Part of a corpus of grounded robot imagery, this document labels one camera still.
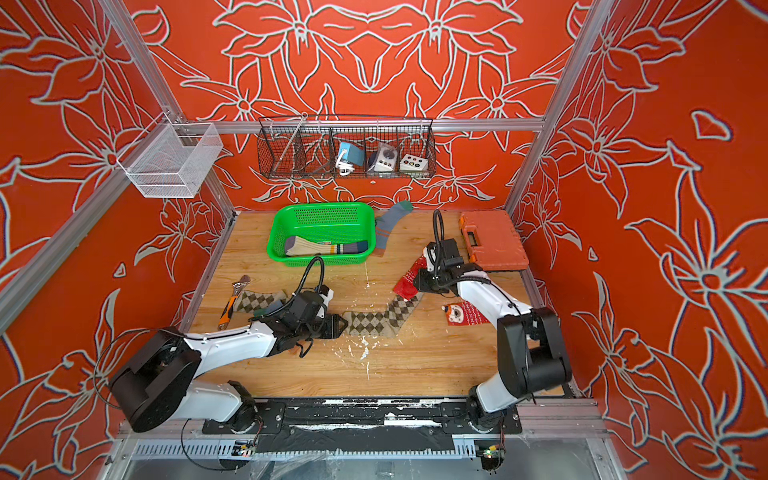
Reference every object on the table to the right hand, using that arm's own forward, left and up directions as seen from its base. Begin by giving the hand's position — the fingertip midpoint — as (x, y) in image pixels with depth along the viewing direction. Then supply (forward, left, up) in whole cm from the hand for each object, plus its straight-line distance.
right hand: (411, 280), depth 89 cm
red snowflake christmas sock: (+3, +1, -8) cm, 8 cm away
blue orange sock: (+33, +8, -8) cm, 35 cm away
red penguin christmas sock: (-7, -16, -8) cm, 19 cm away
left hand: (-11, +20, -6) cm, 24 cm away
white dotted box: (+31, -1, +21) cm, 38 cm away
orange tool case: (+20, -30, -4) cm, 36 cm away
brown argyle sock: (-4, +52, -8) cm, 53 cm away
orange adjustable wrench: (-6, +58, -7) cm, 58 cm away
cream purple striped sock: (+18, +41, -6) cm, 46 cm away
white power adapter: (+30, +8, +24) cm, 39 cm away
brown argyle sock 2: (-11, +8, -8) cm, 16 cm away
